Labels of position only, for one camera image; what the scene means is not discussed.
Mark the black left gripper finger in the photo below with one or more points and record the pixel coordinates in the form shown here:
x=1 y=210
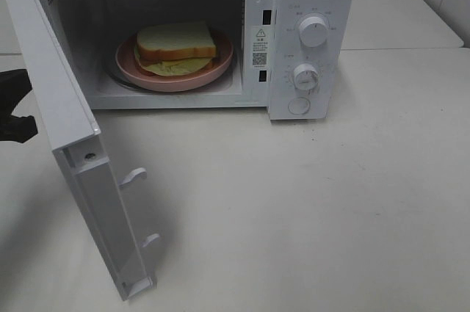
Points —
x=17 y=129
x=15 y=85

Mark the pink round plate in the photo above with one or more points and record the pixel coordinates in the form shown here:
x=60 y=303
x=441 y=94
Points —
x=127 y=64

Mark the sandwich with lettuce and cheese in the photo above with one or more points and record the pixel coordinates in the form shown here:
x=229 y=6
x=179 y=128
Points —
x=174 y=49

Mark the round white door-release button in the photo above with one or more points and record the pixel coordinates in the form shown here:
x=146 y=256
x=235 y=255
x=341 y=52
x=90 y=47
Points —
x=299 y=106

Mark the glass microwave turntable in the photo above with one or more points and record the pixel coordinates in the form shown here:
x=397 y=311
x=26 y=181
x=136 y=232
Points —
x=221 y=83

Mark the white microwave oven body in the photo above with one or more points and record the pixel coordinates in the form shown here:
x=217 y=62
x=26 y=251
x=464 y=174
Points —
x=264 y=34

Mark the lower white timer knob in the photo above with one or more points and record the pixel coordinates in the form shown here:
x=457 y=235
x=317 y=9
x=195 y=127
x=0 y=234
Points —
x=305 y=77

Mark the upper white power knob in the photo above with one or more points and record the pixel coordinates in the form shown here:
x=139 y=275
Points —
x=313 y=30

